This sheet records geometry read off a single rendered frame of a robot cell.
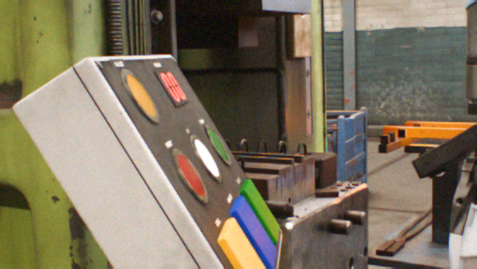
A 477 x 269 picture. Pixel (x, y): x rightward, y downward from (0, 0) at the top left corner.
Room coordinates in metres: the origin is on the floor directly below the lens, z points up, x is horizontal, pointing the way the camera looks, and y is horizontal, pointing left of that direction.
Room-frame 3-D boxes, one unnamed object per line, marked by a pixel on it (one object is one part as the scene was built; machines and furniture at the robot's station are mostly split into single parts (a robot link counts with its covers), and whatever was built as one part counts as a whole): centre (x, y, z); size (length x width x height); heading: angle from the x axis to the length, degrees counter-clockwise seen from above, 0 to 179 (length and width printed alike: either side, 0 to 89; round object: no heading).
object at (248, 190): (0.80, -0.02, 1.01); 0.07 x 0.05 x 0.07; 174
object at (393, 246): (1.72, -0.47, 0.74); 0.60 x 0.04 x 0.01; 149
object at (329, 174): (1.42, -0.14, 0.95); 0.12 x 0.08 x 0.06; 59
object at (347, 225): (1.22, -0.18, 0.87); 0.04 x 0.03 x 0.03; 59
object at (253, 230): (0.70, -0.01, 1.01); 0.07 x 0.05 x 0.07; 174
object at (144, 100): (0.61, 0.09, 1.16); 0.05 x 0.03 x 0.04; 149
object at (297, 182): (1.34, 0.08, 0.96); 0.42 x 0.20 x 0.09; 59
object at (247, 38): (1.38, 0.10, 1.24); 0.30 x 0.07 x 0.06; 59
